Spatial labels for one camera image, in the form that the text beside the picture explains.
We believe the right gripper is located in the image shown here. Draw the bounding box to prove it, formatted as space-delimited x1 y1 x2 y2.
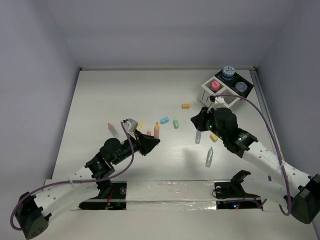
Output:
190 106 227 141

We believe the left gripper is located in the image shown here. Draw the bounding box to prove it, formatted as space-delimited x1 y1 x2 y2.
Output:
111 128 159 165

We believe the orange marker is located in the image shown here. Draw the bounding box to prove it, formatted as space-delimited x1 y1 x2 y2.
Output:
107 123 120 138
153 122 160 139

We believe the pink cap bottle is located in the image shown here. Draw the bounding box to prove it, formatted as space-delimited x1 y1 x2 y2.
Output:
210 80 221 93

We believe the clear jar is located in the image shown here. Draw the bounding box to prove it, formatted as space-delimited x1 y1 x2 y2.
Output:
235 81 248 93

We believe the blue lid jar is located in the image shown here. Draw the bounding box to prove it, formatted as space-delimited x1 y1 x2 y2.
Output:
221 66 236 82

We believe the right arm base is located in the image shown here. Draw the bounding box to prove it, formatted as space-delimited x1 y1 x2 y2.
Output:
211 170 264 210

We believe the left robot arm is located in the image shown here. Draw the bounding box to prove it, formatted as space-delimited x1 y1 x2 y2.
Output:
10 130 160 240

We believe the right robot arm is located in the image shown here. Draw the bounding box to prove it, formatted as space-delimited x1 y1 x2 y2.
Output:
190 107 320 224

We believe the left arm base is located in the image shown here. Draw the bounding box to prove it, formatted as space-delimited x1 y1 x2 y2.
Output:
78 181 127 211

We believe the blue marker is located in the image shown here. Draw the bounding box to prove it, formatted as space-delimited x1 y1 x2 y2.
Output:
195 130 202 144

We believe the yellow cap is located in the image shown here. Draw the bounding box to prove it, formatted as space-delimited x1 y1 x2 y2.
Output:
210 133 219 143

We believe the yellow marker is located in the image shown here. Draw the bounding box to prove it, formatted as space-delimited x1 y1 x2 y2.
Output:
136 122 144 131

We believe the blue cap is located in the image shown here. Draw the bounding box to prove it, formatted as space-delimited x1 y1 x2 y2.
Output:
160 117 169 124

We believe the green cap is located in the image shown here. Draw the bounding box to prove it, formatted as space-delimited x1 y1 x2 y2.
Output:
173 119 180 129

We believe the green marker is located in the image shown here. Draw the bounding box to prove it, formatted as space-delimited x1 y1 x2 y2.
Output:
205 147 214 168

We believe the black and white organizer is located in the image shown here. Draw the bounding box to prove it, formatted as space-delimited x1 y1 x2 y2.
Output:
197 70 254 108

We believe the foil tape strip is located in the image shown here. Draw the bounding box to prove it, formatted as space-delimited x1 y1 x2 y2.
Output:
125 180 217 211

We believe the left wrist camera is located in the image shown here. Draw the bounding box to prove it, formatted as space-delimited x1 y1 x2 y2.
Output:
121 118 138 134

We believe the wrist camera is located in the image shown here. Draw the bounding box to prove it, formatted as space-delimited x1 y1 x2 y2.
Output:
209 95 226 109
121 118 138 134

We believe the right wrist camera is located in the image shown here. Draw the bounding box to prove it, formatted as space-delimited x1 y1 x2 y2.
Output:
209 95 226 109

